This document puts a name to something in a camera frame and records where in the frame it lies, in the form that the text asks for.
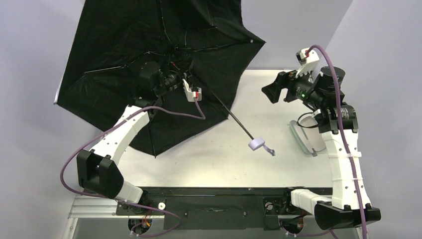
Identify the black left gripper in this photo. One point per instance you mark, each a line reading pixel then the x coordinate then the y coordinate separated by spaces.
pixel 179 78

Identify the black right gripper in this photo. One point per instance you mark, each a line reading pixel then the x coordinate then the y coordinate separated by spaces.
pixel 284 87

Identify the lavender folding umbrella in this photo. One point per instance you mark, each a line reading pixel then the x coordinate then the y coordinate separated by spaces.
pixel 205 38

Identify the mint green umbrella case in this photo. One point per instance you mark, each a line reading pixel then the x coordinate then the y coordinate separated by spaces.
pixel 309 139

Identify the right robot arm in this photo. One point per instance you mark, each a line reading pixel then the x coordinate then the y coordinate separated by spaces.
pixel 336 121

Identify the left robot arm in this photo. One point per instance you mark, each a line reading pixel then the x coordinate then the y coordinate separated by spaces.
pixel 97 168

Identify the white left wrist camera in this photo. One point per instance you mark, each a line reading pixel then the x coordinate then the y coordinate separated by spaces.
pixel 192 93

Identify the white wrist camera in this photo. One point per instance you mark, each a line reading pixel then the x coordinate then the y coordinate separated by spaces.
pixel 192 93
pixel 308 60

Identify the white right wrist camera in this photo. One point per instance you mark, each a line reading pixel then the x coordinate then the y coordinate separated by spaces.
pixel 308 60

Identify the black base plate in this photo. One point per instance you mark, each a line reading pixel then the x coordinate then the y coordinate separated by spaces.
pixel 275 205

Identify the aluminium frame rail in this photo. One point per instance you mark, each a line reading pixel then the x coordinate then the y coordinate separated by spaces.
pixel 89 207

